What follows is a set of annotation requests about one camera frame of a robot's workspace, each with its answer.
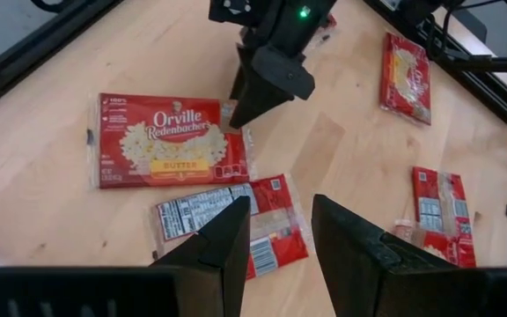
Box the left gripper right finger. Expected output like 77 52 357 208
311 193 457 317

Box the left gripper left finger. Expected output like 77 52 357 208
150 195 253 317

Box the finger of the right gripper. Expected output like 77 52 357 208
251 43 316 101
228 41 297 129

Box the red popcorn bag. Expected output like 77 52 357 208
411 166 474 241
305 12 338 49
393 218 478 269
86 92 254 191
150 173 312 282
378 31 433 128

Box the black metal table frame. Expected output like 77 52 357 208
0 0 507 265

